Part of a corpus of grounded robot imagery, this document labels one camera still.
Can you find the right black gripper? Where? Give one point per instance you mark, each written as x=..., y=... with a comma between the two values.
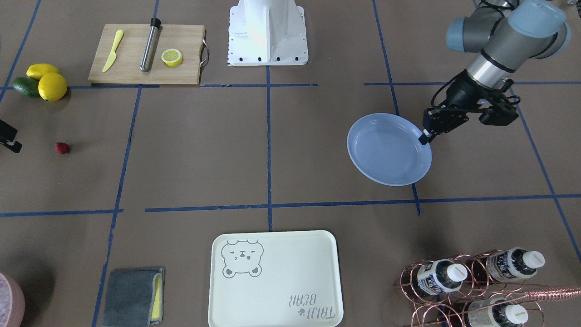
x=8, y=136

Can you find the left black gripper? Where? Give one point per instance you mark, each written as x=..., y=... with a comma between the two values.
x=461, y=94

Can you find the blue plate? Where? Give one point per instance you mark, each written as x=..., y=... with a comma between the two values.
x=386, y=149

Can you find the red strawberry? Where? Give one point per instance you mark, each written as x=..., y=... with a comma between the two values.
x=62, y=148

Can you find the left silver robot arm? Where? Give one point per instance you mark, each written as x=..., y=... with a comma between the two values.
x=503, y=34

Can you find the green lime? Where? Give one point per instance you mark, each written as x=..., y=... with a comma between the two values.
x=27, y=87

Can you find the yellow lemon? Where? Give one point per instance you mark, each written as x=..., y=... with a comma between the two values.
x=37, y=71
x=52, y=87

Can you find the dark drink bottle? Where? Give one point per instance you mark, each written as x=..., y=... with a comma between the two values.
x=493, y=312
x=430, y=279
x=506, y=266

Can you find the yellow plastic knife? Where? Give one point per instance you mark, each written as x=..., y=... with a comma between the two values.
x=113, y=54

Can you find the pink bowl of ice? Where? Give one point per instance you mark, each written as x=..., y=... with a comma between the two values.
x=12, y=302

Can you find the lemon half slice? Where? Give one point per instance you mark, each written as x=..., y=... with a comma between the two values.
x=172, y=57

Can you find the steel muddler rod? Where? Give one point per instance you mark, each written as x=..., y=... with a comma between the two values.
x=152, y=40

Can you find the grey folded cloth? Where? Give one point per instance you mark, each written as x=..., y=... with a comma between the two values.
x=134, y=298

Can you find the copper bar spoon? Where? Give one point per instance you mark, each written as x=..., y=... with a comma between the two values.
x=545, y=294

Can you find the wooden cutting board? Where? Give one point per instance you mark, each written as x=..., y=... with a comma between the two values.
x=125, y=56

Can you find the cream bear tray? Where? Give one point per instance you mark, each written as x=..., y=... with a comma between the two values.
x=275, y=279

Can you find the copper wire bottle rack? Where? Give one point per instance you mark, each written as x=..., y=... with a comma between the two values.
x=442, y=309

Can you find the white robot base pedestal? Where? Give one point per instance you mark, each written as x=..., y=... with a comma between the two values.
x=267, y=33

